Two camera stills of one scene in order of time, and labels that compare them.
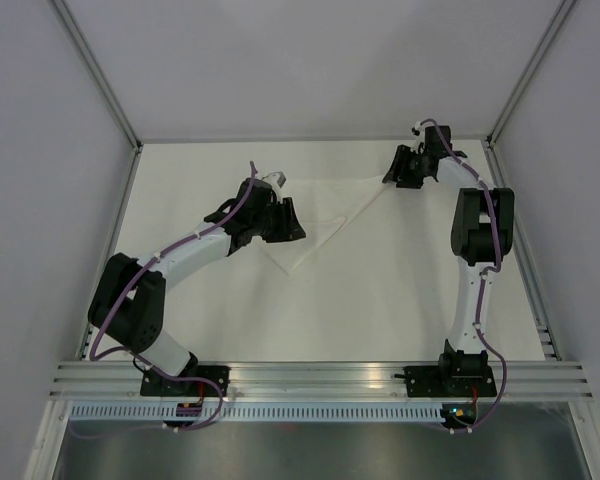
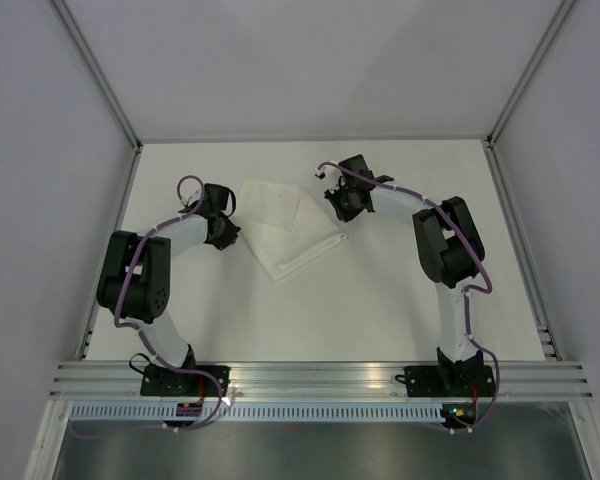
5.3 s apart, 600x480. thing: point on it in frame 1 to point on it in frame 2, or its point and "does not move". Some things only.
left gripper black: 290,228 to 230,237
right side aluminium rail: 542,322 does not move
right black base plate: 432,381 does not move
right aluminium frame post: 563,10 does not move
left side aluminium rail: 112,244 does not move
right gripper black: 402,156 to 345,216
